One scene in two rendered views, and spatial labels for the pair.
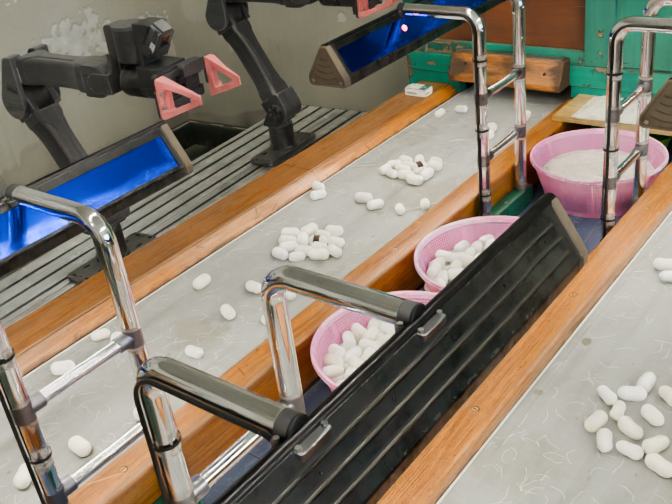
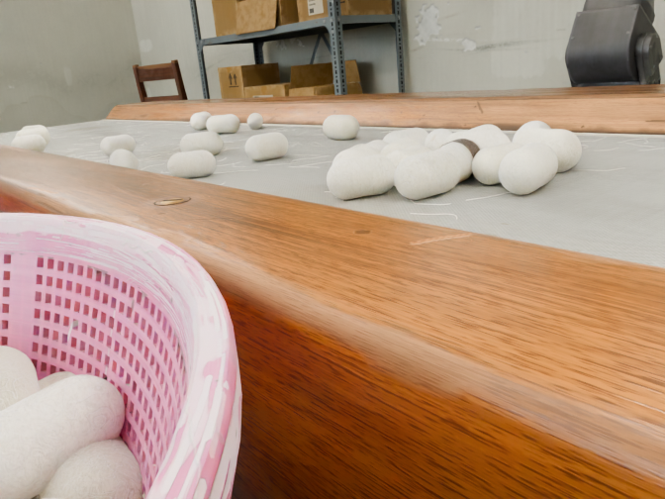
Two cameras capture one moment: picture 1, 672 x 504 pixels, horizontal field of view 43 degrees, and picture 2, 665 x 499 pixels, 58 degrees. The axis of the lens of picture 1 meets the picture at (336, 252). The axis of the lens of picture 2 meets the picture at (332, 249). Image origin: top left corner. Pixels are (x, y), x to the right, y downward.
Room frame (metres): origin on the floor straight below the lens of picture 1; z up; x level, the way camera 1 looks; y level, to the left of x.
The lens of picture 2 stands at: (1.36, -0.28, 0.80)
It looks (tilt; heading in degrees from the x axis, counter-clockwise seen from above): 17 degrees down; 101
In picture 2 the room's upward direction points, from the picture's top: 5 degrees counter-clockwise
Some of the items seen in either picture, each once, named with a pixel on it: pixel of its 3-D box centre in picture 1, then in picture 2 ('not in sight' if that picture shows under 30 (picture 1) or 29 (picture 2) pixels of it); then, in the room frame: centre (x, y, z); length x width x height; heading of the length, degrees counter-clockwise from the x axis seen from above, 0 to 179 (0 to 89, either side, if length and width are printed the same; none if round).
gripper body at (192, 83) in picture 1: (167, 83); not in sight; (1.39, 0.24, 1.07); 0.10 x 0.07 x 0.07; 143
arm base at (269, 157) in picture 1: (282, 135); not in sight; (2.03, 0.10, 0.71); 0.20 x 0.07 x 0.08; 143
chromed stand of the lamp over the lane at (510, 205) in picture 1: (464, 110); not in sight; (1.54, -0.28, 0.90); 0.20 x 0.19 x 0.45; 139
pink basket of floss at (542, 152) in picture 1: (597, 174); not in sight; (1.54, -0.55, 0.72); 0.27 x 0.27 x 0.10
